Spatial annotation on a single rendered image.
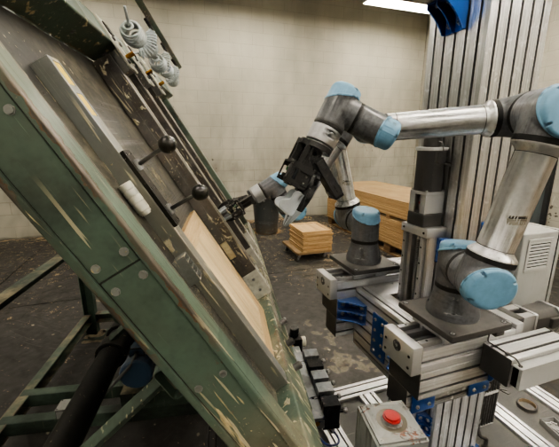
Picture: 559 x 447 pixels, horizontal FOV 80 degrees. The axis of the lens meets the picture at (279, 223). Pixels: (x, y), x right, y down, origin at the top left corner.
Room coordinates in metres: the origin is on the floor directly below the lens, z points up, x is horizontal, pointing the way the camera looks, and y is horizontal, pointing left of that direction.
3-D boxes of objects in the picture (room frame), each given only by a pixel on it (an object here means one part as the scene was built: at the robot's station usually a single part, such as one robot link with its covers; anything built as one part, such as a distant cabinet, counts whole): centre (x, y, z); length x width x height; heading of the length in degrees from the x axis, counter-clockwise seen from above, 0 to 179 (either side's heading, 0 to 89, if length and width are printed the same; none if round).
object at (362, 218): (1.41, -0.37, 1.20); 0.13 x 0.12 x 0.14; 17
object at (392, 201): (5.28, -1.79, 0.39); 2.46 x 1.05 x 0.78; 19
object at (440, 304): (0.94, -0.53, 1.09); 0.15 x 0.15 x 0.10
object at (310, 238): (4.47, -0.37, 0.20); 0.61 x 0.53 x 0.40; 19
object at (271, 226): (5.63, 0.22, 0.33); 0.52 x 0.51 x 0.65; 19
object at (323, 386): (1.06, -0.12, 0.69); 0.50 x 0.14 x 0.24; 9
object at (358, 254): (1.41, -0.37, 1.09); 0.15 x 0.15 x 0.10
